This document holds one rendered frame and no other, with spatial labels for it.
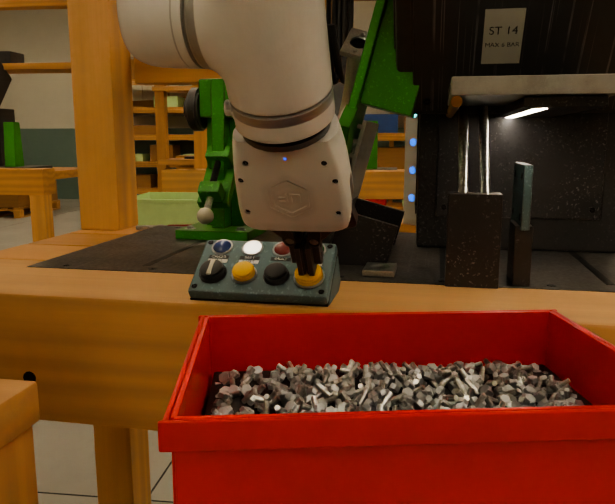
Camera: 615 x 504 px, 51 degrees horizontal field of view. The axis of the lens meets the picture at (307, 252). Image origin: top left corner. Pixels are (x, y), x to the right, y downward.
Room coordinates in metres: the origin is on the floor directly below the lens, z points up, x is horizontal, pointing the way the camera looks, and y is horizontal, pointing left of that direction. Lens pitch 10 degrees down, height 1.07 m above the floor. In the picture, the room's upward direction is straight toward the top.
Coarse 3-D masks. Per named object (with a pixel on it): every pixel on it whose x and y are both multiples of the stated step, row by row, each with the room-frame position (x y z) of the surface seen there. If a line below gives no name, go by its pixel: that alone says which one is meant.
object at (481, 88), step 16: (464, 80) 0.65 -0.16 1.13; (480, 80) 0.65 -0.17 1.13; (496, 80) 0.64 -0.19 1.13; (512, 80) 0.64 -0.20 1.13; (528, 80) 0.64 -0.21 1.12; (544, 80) 0.64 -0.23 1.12; (560, 80) 0.63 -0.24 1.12; (576, 80) 0.63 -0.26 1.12; (592, 80) 0.63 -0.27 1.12; (608, 80) 0.62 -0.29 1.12; (448, 96) 0.79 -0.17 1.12; (464, 96) 0.67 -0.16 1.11; (480, 96) 0.67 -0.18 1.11; (496, 96) 0.67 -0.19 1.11; (512, 96) 0.67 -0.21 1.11; (528, 96) 0.66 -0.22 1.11; (544, 96) 0.66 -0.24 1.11; (560, 96) 0.65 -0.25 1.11; (576, 96) 0.65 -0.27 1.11; (592, 96) 0.65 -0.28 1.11; (608, 96) 0.64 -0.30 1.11; (448, 112) 0.84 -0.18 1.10; (512, 112) 0.79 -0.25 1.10; (528, 112) 0.77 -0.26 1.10; (544, 112) 0.79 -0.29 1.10; (560, 112) 0.79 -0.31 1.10
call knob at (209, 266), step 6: (204, 264) 0.67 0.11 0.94; (210, 264) 0.66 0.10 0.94; (216, 264) 0.66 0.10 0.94; (222, 264) 0.67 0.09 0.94; (204, 270) 0.66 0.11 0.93; (210, 270) 0.66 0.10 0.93; (216, 270) 0.66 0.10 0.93; (222, 270) 0.66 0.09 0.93; (204, 276) 0.66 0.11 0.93; (210, 276) 0.66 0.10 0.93; (216, 276) 0.66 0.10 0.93
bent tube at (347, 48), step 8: (352, 32) 0.95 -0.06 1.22; (360, 32) 0.95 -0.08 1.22; (352, 40) 0.95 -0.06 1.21; (360, 40) 0.95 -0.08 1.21; (344, 48) 0.93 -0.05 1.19; (352, 48) 0.93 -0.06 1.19; (360, 48) 0.96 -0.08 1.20; (352, 56) 0.92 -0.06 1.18; (360, 56) 0.92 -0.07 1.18; (352, 64) 0.95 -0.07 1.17; (352, 72) 0.96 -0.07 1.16; (352, 80) 0.97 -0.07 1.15; (344, 88) 0.99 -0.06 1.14; (344, 96) 1.00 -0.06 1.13; (344, 104) 1.00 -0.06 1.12
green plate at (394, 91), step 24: (384, 0) 0.84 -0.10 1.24; (384, 24) 0.85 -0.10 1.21; (384, 48) 0.85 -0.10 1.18; (360, 72) 0.85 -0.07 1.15; (384, 72) 0.85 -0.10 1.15; (408, 72) 0.85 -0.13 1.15; (360, 96) 0.86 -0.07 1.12; (384, 96) 0.85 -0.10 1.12; (408, 96) 0.85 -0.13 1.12; (360, 120) 0.93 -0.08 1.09
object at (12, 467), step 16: (32, 432) 0.55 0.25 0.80; (16, 448) 0.53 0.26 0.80; (32, 448) 0.55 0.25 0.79; (0, 464) 0.51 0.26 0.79; (16, 464) 0.53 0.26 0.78; (32, 464) 0.55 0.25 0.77; (0, 480) 0.50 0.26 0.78; (16, 480) 0.53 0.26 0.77; (32, 480) 0.55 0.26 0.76; (0, 496) 0.50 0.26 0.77; (16, 496) 0.52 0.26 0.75; (32, 496) 0.55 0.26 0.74
